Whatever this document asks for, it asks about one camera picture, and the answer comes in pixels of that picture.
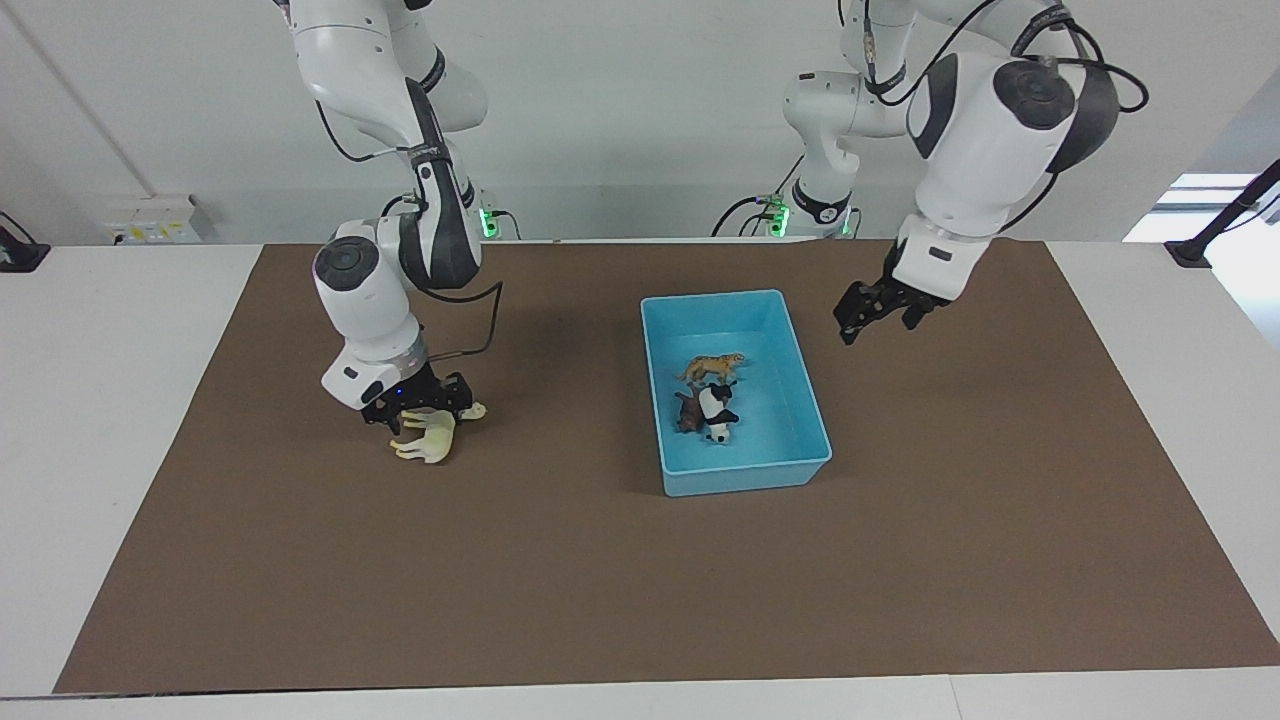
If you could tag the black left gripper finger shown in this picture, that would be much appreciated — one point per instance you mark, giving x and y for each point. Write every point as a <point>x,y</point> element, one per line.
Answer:
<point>850,328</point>
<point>913,318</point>

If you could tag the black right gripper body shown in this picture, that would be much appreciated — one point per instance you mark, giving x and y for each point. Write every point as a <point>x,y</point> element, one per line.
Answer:
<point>425,392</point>

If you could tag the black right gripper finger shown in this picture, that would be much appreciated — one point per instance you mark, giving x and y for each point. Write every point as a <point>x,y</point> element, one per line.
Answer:
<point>464,402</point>
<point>376,418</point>

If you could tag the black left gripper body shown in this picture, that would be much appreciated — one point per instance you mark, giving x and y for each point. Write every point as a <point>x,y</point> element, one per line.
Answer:
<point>895,298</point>

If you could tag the cream llama toy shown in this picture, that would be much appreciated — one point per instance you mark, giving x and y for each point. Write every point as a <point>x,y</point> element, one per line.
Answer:
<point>433,440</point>

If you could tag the orange striped tiger toy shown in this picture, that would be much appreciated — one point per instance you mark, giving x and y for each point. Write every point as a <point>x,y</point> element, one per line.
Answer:
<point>712,368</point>

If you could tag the black and white panda toy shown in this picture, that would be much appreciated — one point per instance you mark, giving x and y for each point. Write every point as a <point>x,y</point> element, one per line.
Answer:
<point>716,412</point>

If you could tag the brown lion toy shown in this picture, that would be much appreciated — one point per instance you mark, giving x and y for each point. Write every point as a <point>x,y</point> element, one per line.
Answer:
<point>687,415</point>

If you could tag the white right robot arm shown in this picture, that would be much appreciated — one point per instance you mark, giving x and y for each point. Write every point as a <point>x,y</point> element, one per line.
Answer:
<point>375,290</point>

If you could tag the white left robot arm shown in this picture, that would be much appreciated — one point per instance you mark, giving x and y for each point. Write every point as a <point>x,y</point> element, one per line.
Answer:
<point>985,150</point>

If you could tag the light blue plastic storage box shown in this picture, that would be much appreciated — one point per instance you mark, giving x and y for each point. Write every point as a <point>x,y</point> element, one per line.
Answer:
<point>770,440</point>

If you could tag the brown table mat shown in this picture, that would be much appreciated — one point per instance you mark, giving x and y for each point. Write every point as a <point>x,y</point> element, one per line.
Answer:
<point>560,580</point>

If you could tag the black clamped pole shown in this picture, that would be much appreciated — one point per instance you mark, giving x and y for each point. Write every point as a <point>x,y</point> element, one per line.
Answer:
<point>1225,215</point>

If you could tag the black desk clamp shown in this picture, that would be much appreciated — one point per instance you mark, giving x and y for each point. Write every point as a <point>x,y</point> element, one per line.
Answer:
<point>18,252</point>

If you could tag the white wall socket box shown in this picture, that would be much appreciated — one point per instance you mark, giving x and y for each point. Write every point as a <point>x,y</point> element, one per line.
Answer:
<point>155,220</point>

